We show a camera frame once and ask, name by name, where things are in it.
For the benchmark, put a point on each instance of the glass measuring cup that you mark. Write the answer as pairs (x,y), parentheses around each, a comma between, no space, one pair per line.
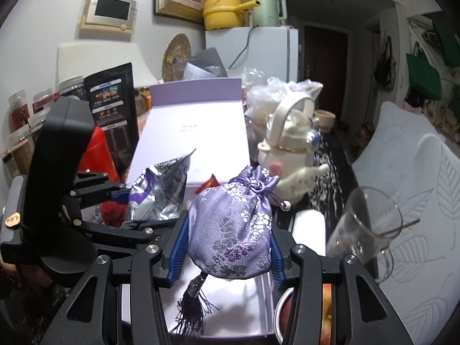
(363,222)

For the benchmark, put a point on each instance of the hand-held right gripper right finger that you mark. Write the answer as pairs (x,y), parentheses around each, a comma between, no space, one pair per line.
(276,258)

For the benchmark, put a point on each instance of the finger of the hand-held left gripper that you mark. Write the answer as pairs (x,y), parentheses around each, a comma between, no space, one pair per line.
(118,231)
(97,187)

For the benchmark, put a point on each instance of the red container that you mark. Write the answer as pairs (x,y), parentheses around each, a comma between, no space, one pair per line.
(99,154)

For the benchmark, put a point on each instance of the wall intercom panel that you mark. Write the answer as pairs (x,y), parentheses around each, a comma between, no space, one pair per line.
(109,10)

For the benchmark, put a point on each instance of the grey paper bag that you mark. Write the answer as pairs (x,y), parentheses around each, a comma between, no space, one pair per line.
(208,63)

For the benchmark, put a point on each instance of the green tote bag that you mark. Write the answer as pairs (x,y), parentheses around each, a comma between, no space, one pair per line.
(422,75)
(445,43)

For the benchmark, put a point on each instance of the black printed pouch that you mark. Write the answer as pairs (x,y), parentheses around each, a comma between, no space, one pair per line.
(113,107)

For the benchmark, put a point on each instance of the red apple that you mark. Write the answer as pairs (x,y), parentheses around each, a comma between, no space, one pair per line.
(326,312)

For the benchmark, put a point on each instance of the green electric kettle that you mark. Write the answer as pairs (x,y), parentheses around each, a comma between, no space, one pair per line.
(267,7)

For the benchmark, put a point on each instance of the dark red fluffy yarn skein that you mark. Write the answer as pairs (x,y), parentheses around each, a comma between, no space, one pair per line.
(113,212)

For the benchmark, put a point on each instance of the dark wooden door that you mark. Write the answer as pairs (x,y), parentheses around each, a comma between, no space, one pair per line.
(323,61)

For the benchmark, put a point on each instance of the beige cup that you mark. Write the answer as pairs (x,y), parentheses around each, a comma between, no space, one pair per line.
(325,118)

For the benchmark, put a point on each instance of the metal bowl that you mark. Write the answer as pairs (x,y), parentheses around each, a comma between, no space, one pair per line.
(277,316)

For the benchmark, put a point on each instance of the dark hanging bag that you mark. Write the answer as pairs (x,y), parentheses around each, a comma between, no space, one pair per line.
(384,64)

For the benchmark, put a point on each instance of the yellow pot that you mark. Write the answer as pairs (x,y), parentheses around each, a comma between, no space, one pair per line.
(222,10)

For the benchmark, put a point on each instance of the cluster of clear food jars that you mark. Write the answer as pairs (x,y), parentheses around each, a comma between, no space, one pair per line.
(32,125)

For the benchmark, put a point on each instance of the orange red snack packet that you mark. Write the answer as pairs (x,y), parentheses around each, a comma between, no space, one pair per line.
(210,183)

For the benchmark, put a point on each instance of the round woven straw mat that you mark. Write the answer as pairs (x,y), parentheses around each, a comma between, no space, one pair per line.
(176,57)

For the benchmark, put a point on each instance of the leaf-embossed cushion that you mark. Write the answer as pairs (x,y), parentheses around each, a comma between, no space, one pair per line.
(424,172)

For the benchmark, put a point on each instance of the white kettle-shaped water bottle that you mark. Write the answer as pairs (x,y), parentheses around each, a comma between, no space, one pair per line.
(287,143)

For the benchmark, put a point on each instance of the person's left hand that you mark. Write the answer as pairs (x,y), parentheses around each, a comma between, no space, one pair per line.
(32,276)

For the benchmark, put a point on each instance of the clear plastic food bag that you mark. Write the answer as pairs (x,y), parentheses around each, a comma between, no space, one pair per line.
(273,93)

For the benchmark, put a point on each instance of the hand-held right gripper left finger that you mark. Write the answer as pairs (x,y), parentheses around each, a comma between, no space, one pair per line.
(178,248)

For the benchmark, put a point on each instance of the lavender gift box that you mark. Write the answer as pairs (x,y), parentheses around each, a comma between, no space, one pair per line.
(201,129)

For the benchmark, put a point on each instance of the silver purple snack packet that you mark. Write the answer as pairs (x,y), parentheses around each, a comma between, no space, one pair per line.
(158,190)

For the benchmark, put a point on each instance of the white refrigerator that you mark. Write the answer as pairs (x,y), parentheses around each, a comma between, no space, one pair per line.
(266,50)

